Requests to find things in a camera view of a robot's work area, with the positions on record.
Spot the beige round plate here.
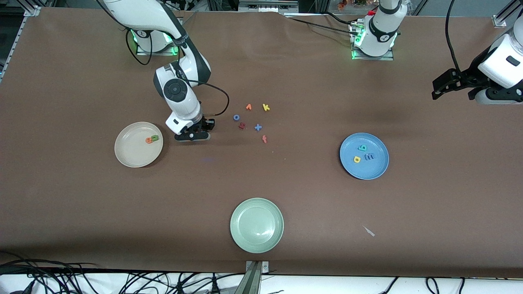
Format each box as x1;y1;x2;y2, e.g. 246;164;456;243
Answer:
114;121;164;168

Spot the blue round plate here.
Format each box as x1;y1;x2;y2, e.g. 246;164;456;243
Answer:
340;132;390;180

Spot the green round plate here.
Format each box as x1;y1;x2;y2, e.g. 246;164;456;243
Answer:
230;198;284;254

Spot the metal rack fixture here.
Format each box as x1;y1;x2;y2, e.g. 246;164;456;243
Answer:
238;0;299;13

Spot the brown table cover sheet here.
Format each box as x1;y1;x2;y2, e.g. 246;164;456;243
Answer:
0;7;523;279

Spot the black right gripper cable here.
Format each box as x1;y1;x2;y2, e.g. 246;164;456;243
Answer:
188;80;230;118

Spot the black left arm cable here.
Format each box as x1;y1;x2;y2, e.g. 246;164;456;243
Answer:
445;0;462;74

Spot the aluminium frame rail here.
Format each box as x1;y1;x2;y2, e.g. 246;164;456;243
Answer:
0;0;42;82
492;0;523;29

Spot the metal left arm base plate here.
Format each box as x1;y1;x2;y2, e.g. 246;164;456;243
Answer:
351;22;395;62

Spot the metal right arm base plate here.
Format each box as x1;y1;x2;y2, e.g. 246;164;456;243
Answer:
136;29;181;56

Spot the long black arm cable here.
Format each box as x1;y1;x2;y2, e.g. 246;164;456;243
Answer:
125;29;154;66

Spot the black cable to base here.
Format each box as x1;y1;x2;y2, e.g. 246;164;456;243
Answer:
284;11;362;34

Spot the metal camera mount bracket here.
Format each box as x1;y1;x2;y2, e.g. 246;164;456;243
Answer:
241;261;270;294

